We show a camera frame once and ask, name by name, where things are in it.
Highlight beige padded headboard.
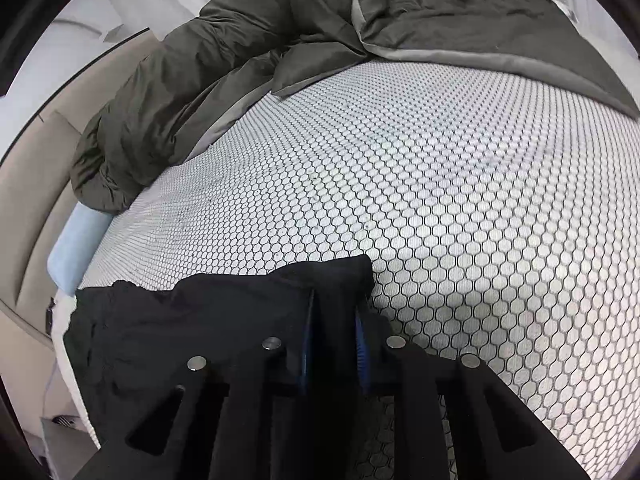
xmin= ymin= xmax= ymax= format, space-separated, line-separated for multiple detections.
xmin=0 ymin=30 xmax=168 ymax=356

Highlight honeycomb patterned bed mattress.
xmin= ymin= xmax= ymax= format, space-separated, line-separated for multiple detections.
xmin=52 ymin=57 xmax=640 ymax=480

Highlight black pants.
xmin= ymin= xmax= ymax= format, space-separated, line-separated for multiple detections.
xmin=64 ymin=255 xmax=397 ymax=480

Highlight olive green jacket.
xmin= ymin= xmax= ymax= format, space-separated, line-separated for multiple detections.
xmin=70 ymin=0 xmax=640 ymax=213

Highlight light blue pillow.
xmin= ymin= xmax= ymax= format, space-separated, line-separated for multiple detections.
xmin=47 ymin=204 xmax=114 ymax=297

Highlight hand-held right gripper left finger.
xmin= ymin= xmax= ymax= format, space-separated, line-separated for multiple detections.
xmin=75 ymin=289 xmax=318 ymax=480

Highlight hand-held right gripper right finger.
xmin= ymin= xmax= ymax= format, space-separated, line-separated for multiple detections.
xmin=354 ymin=309 xmax=592 ymax=480

